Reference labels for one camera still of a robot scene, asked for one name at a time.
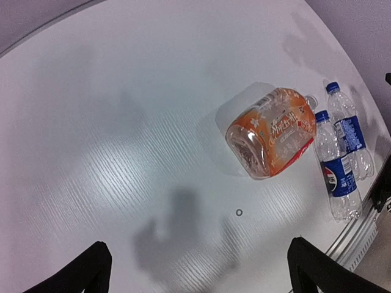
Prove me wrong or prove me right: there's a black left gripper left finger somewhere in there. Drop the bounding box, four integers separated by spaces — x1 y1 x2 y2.
27 241 112 292

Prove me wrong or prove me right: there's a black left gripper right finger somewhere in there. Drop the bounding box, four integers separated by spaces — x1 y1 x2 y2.
287 237 387 293

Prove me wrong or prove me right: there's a Pepsi bottle blue label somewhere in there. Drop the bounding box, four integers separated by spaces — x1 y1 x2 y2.
314 109 364 222

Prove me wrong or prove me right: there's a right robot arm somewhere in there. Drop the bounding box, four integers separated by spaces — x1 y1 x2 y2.
368 136 390 213

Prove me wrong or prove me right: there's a clear bottle blue text label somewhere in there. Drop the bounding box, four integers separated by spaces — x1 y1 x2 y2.
326 82 375 181

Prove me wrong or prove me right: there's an orange label flat bottle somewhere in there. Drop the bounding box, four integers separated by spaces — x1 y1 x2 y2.
225 88 318 180

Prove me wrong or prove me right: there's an aluminium table frame rail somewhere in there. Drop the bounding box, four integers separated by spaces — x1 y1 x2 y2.
325 198 385 272

